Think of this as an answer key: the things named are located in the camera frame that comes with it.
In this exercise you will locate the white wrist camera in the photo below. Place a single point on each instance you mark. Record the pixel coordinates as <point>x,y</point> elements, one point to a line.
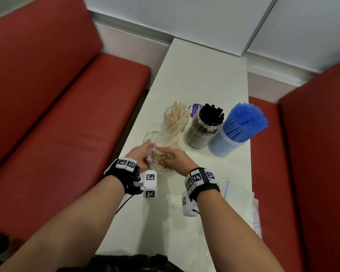
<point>149,186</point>
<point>188,208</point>

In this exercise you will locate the person's left hand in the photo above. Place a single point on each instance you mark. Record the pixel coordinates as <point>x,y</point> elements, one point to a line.
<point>140,155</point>

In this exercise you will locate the person's right forearm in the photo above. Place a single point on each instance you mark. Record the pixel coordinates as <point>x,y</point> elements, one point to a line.
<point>235,235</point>

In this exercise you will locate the person's dark clothing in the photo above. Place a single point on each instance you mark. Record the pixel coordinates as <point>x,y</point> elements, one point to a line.
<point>130,263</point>

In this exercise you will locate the clear blue-zip bag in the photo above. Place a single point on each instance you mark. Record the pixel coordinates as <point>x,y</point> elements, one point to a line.
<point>155,138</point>

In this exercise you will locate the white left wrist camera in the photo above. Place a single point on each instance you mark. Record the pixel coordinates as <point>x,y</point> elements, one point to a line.
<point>149,186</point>

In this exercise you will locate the small bunch of blue straws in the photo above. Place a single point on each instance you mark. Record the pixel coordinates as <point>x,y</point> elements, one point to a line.
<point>245,121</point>

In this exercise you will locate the small bunch of black straws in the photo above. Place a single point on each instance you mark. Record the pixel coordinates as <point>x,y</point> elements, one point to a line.
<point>212,113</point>

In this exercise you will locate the black left wristband with markers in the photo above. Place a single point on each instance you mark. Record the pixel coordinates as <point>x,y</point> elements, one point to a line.
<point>121,174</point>

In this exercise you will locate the frosted plastic jar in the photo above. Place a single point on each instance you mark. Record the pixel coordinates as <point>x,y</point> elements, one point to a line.
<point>221,147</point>

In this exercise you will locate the clear bag with white strips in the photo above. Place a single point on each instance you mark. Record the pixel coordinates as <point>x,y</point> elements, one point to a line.
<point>238,195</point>

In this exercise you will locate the black wristband with markers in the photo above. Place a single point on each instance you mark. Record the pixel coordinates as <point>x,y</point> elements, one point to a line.
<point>202,186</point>
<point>121,174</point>

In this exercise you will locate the person's left forearm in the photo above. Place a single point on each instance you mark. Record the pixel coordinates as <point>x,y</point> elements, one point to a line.
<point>62,229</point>

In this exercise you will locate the red sofa beside plant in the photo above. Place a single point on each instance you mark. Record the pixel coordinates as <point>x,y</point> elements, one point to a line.
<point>320,167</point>

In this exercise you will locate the black right wristband with markers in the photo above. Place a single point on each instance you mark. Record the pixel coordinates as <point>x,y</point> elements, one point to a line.
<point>202,186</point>

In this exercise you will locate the person's right hand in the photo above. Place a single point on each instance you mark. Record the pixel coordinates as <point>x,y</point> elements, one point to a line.
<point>178,161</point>

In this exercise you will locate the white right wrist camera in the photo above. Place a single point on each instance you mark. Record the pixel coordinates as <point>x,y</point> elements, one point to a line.
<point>188,208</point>

